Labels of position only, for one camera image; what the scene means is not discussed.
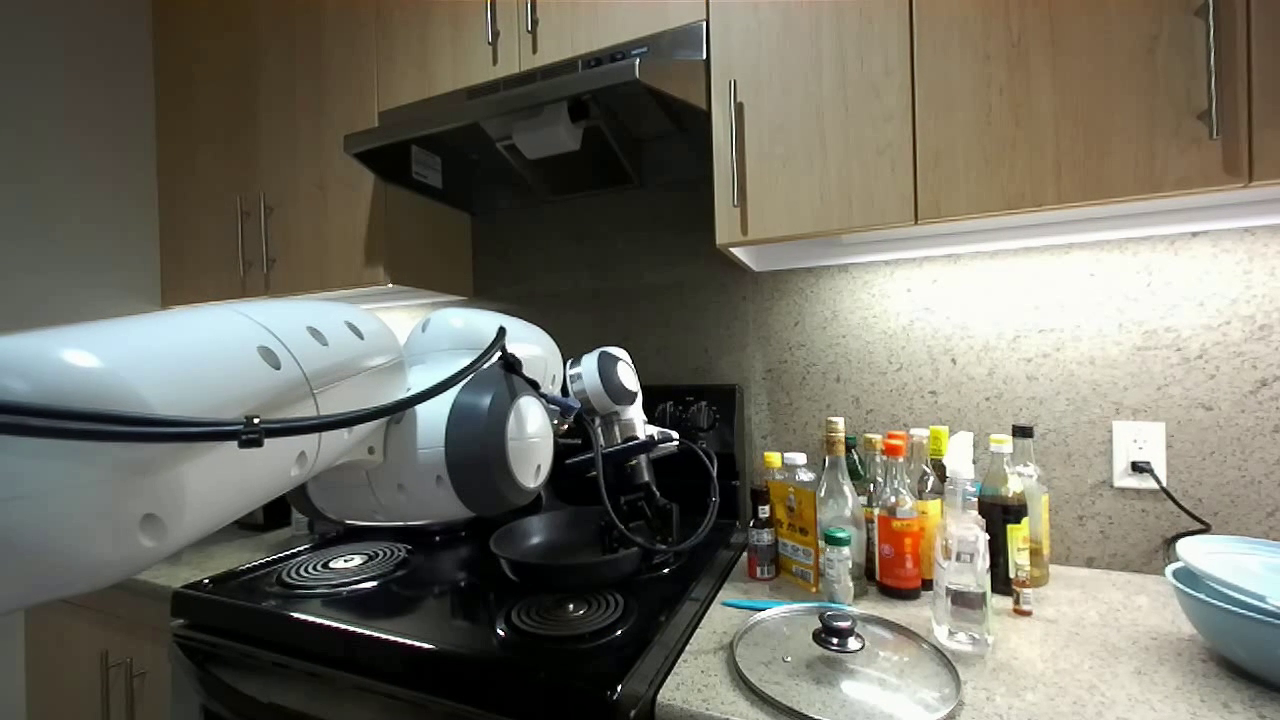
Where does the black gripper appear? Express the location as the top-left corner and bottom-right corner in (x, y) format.
(606, 451), (694, 552)

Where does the black frying pan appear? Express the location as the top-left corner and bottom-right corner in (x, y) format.
(484, 503), (658, 588)

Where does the small black-capped bottle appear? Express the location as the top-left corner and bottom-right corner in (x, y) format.
(746, 494), (784, 584)

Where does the black coil stove burner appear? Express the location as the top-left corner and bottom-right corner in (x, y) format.
(271, 538), (416, 601)
(493, 580), (639, 651)

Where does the teal kitchen knife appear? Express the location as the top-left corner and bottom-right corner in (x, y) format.
(718, 594), (835, 616)

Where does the yellow-capped bottle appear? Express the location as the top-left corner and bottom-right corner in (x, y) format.
(756, 447), (787, 507)

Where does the tall clear oil bottle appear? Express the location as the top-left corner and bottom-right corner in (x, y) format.
(814, 412), (863, 564)

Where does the green-capped white bottle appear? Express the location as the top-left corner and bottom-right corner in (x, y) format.
(815, 525), (862, 607)

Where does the large glass pot lid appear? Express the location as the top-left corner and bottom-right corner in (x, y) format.
(728, 601), (970, 720)

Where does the green-labelled bottle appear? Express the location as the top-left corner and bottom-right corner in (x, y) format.
(851, 430), (890, 584)

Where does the orange sauce bottle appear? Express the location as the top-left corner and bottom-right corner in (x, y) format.
(871, 430), (933, 606)

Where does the black electric stove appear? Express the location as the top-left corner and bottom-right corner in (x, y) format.
(169, 382), (752, 720)

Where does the lime-capped bottle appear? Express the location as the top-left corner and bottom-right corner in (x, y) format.
(915, 420), (955, 594)

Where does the clear spray bottle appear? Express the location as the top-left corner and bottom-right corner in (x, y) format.
(928, 430), (1000, 658)

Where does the dark soy sauce bottle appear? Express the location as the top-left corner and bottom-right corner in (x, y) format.
(976, 430), (1034, 601)

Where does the black-capped yellow oil bottle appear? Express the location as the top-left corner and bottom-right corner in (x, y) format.
(1010, 420), (1058, 594)

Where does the black range hood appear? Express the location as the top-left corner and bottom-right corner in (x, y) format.
(339, 16), (714, 218)

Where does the under-cabinet light strip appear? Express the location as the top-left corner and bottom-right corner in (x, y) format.
(724, 180), (1280, 275)

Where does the light blue bowl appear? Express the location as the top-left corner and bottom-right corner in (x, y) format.
(1161, 555), (1280, 694)
(1173, 531), (1280, 616)

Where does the wooden base cabinet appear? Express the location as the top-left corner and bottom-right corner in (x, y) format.
(21, 596), (204, 720)

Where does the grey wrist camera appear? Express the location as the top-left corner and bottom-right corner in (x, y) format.
(622, 420), (688, 466)

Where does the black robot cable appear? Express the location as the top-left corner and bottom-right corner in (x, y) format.
(0, 325), (728, 555)

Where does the black power cord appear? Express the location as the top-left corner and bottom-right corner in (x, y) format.
(1130, 457), (1218, 542)

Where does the short wooden wall cabinet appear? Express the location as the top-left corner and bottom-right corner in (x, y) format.
(472, 0), (709, 78)

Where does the white wall outlet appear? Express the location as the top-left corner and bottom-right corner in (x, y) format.
(1109, 416), (1173, 494)

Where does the wide wooden wall cabinet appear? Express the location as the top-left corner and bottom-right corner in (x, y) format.
(705, 0), (1280, 252)

